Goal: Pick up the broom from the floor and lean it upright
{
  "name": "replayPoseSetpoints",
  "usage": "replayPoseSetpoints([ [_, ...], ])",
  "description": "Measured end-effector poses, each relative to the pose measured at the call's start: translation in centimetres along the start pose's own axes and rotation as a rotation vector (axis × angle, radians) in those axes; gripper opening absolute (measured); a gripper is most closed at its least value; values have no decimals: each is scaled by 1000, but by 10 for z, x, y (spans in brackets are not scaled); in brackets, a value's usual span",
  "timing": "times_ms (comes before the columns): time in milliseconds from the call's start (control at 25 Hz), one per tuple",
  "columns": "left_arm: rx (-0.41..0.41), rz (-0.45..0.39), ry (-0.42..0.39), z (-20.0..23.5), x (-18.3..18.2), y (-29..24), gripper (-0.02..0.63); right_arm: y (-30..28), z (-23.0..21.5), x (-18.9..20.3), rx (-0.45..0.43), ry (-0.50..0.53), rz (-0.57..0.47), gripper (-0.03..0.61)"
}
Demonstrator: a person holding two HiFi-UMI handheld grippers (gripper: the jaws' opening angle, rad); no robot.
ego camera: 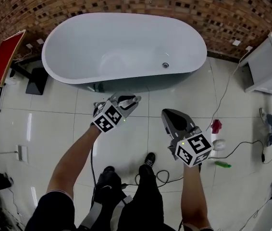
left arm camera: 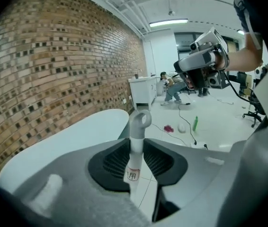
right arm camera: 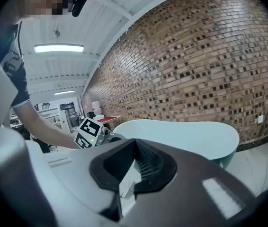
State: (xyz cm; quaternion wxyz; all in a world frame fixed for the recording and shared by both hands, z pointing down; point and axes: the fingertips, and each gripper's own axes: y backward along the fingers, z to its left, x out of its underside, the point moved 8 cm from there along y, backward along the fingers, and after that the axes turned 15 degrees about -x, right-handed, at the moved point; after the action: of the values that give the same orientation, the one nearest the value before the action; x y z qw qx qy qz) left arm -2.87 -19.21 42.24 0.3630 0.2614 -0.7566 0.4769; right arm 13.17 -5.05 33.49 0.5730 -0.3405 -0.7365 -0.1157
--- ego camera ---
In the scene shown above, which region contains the person's right leg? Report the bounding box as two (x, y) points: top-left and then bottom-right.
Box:
(120, 164), (176, 231)

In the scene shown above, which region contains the green brush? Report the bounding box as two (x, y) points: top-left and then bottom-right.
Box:
(214, 160), (232, 169)

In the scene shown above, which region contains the red cloth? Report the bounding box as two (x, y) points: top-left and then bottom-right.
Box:
(210, 119), (223, 135)

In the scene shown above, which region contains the white oval bathtub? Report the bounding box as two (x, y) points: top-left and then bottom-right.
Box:
(41, 12), (208, 91)

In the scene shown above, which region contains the black cable with adapter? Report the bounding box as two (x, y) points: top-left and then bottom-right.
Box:
(212, 140), (272, 165)

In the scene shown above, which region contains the white cabinet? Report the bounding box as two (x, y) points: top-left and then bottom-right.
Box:
(237, 31), (272, 97)

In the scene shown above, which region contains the red board with wooden edge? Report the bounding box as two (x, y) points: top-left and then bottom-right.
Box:
(0, 29), (27, 88)

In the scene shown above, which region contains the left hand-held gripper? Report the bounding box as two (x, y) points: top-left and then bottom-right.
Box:
(90, 92), (142, 134)

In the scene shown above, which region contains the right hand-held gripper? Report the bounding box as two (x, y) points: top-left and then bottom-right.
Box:
(161, 108), (215, 168)

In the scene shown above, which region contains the white broom with long handle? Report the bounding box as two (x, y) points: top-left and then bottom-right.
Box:
(0, 144), (29, 164)

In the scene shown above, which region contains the person's left leg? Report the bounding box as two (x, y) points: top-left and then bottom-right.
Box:
(78, 171), (132, 231)

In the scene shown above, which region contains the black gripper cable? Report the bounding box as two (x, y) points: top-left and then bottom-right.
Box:
(90, 145), (98, 208)

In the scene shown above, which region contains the person's left forearm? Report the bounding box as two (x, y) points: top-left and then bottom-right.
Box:
(46, 125), (103, 195)

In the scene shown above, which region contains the person's right forearm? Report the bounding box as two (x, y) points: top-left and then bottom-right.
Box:
(180, 162), (213, 229)

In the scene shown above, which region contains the person's right black shoe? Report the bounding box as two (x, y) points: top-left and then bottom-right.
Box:
(144, 152), (157, 168)

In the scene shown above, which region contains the white cable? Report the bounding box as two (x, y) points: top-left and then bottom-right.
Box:
(205, 47), (252, 132)

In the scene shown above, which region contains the black floor cable loop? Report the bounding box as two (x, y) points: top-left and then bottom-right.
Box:
(120, 169), (185, 187)

